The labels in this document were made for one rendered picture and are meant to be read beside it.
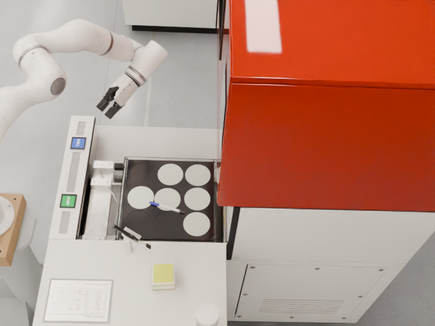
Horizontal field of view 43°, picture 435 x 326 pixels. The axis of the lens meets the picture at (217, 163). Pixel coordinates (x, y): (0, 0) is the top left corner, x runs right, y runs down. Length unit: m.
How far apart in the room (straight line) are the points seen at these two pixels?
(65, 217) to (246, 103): 0.97
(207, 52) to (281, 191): 2.33
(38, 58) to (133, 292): 0.81
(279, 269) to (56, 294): 0.84
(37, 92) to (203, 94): 2.00
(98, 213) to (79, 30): 0.72
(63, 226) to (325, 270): 1.01
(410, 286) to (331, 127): 1.86
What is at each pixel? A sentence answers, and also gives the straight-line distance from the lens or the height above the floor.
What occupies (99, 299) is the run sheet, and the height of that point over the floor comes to 0.97.
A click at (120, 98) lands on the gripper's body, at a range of 2.03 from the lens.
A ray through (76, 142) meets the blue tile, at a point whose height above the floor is 0.96.
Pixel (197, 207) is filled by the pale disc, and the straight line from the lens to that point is 2.08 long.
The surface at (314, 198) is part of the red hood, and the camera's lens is 1.70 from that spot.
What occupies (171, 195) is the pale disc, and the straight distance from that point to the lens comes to 2.11.
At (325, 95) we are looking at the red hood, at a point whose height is 1.77.
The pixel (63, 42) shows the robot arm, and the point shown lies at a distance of 1.76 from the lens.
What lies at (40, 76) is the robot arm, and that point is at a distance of 1.72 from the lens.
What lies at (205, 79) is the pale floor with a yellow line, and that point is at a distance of 3.68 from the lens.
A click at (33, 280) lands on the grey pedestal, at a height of 0.40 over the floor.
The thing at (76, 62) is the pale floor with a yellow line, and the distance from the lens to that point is 3.84.
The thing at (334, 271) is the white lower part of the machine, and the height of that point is 0.73.
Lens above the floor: 2.72
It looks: 56 degrees down
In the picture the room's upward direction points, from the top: 5 degrees clockwise
